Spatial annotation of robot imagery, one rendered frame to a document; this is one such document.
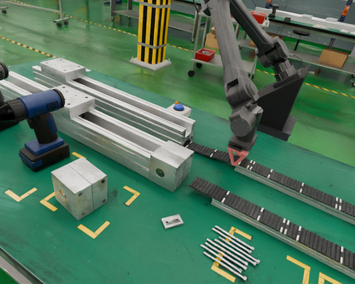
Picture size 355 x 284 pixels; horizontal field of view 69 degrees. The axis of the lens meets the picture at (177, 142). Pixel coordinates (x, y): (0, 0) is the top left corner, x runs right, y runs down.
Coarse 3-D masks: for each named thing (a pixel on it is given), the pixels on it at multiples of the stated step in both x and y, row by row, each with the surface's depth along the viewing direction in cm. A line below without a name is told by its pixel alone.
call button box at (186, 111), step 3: (171, 105) 109; (183, 105) 110; (168, 108) 107; (171, 108) 107; (174, 108) 107; (186, 108) 109; (189, 108) 109; (174, 111) 105; (177, 111) 106; (180, 111) 106; (183, 111) 106; (186, 111) 107; (189, 111) 108; (180, 114) 104; (183, 114) 104; (186, 114) 107; (189, 114) 110; (189, 117) 111
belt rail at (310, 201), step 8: (240, 168) 87; (248, 176) 86; (256, 176) 85; (272, 184) 83; (280, 184) 81; (288, 192) 81; (296, 192) 80; (304, 200) 79; (312, 200) 78; (320, 208) 78; (328, 208) 77; (336, 216) 76; (344, 216) 75; (352, 216) 74
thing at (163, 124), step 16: (48, 80) 116; (80, 80) 116; (96, 96) 104; (112, 96) 109; (128, 96) 105; (112, 112) 104; (128, 112) 100; (144, 112) 96; (160, 112) 100; (144, 128) 97; (160, 128) 93; (176, 128) 90; (192, 128) 97
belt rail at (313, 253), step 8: (216, 200) 72; (224, 208) 72; (232, 208) 70; (240, 216) 70; (248, 216) 69; (256, 224) 68; (272, 232) 67; (280, 240) 67; (288, 240) 66; (296, 248) 65; (304, 248) 64; (312, 256) 64; (320, 256) 63; (328, 264) 62; (336, 264) 62; (344, 272) 61; (352, 272) 60
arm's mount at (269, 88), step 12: (288, 84) 106; (300, 84) 103; (264, 96) 113; (276, 96) 110; (288, 96) 108; (264, 108) 115; (276, 108) 112; (288, 108) 110; (264, 120) 117; (276, 120) 114
